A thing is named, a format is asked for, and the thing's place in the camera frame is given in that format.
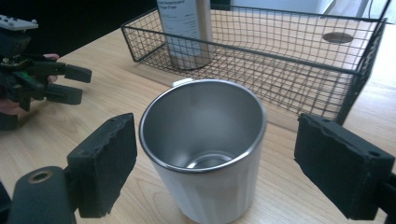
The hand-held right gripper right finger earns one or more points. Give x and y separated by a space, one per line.
342 165

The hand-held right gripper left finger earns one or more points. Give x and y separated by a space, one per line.
104 165

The white mug with steel interior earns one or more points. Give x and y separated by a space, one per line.
205 186

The stainless steel tumbler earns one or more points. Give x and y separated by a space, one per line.
186 37

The white desk frame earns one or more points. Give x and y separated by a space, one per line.
344 7

